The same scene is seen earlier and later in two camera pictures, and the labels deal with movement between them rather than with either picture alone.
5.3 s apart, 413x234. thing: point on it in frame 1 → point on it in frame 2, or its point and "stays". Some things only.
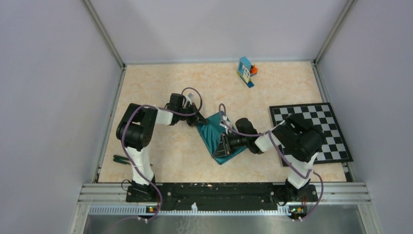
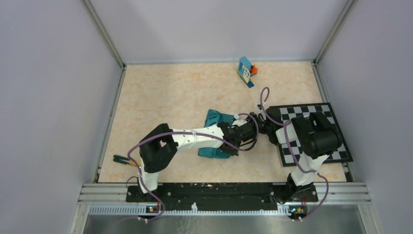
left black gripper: x=197 y=118 → x=234 y=151
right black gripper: x=224 y=148 → x=258 y=118
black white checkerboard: x=334 y=148 stays
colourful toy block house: x=245 y=70 stays
